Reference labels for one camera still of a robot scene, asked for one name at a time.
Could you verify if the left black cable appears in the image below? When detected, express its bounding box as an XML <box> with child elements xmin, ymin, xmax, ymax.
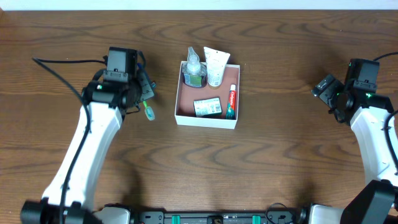
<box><xmin>32</xmin><ymin>57</ymin><xmax>108</xmax><ymax>224</ymax></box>

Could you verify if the teal toothpaste tube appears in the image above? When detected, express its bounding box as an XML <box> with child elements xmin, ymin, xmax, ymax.
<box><xmin>226</xmin><ymin>84</ymin><xmax>236</xmax><ymax>119</ymax></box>

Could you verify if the green toothbrush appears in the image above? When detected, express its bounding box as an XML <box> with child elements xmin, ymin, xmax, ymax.
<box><xmin>142</xmin><ymin>101</ymin><xmax>155</xmax><ymax>121</ymax></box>

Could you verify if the black cable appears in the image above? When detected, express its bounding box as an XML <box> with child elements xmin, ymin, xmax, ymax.
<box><xmin>32</xmin><ymin>57</ymin><xmax>108</xmax><ymax>224</ymax></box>
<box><xmin>371</xmin><ymin>51</ymin><xmax>398</xmax><ymax>175</ymax></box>

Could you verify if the white box with brown interior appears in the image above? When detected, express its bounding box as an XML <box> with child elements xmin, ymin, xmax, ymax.
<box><xmin>174</xmin><ymin>64</ymin><xmax>240</xmax><ymax>129</ymax></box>

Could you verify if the clear soap pump bottle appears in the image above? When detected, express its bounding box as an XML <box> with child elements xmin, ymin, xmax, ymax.
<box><xmin>182</xmin><ymin>47</ymin><xmax>207</xmax><ymax>88</ymax></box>

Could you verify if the right black cable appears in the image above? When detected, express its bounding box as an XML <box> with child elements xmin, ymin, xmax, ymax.
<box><xmin>371</xmin><ymin>51</ymin><xmax>398</xmax><ymax>175</ymax></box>

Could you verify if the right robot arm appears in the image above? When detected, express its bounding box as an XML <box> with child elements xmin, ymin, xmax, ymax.
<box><xmin>307</xmin><ymin>58</ymin><xmax>397</xmax><ymax>224</ymax></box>

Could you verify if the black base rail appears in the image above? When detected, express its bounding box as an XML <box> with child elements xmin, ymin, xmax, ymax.
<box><xmin>102</xmin><ymin>208</ymin><xmax>308</xmax><ymax>224</ymax></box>

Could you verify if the green white soap packet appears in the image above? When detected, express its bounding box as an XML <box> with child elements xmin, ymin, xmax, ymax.
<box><xmin>193</xmin><ymin>97</ymin><xmax>222</xmax><ymax>117</ymax></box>

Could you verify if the white lotion tube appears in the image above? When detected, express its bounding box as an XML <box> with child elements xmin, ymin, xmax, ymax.
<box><xmin>204</xmin><ymin>47</ymin><xmax>230</xmax><ymax>89</ymax></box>

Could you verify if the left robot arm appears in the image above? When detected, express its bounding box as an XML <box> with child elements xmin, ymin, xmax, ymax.
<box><xmin>20</xmin><ymin>47</ymin><xmax>155</xmax><ymax>223</ymax></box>

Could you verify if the blue disposable razor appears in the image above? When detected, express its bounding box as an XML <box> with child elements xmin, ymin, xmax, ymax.
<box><xmin>137</xmin><ymin>63</ymin><xmax>156</xmax><ymax>89</ymax></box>

